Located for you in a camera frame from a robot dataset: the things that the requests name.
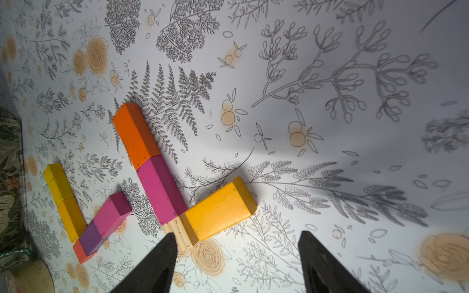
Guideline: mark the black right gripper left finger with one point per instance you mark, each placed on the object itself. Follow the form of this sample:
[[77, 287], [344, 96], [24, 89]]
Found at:
[[155, 272]]

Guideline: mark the yellow-orange wooden block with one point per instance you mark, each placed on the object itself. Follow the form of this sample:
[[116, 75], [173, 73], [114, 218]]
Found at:
[[221, 210]]

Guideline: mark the pink wooden block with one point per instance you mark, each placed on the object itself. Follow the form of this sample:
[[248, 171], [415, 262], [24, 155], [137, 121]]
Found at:
[[161, 189]]

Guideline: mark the small red wooden cube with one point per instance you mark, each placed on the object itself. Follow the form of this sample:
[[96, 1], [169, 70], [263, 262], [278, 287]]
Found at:
[[80, 253]]

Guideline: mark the orange-yellow wooden block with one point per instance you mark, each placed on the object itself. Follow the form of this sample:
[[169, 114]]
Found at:
[[72, 218]]

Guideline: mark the orange wooden block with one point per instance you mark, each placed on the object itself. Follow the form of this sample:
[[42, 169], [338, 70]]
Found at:
[[135, 134]]

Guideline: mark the round red tin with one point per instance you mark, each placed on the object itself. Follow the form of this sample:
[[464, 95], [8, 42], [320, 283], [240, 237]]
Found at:
[[29, 277]]

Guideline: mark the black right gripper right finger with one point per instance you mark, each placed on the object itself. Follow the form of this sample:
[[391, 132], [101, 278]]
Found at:
[[322, 272]]

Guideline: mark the purple wooden block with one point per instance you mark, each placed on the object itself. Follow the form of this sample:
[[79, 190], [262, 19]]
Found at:
[[91, 240]]

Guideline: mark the yellow wooden block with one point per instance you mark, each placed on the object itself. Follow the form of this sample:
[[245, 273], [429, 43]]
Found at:
[[58, 183]]

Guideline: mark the small natural wooden cube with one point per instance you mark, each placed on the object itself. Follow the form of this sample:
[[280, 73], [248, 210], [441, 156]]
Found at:
[[184, 233]]

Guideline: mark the magenta wooden block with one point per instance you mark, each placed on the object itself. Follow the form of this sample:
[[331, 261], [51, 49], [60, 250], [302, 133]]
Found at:
[[112, 214]]

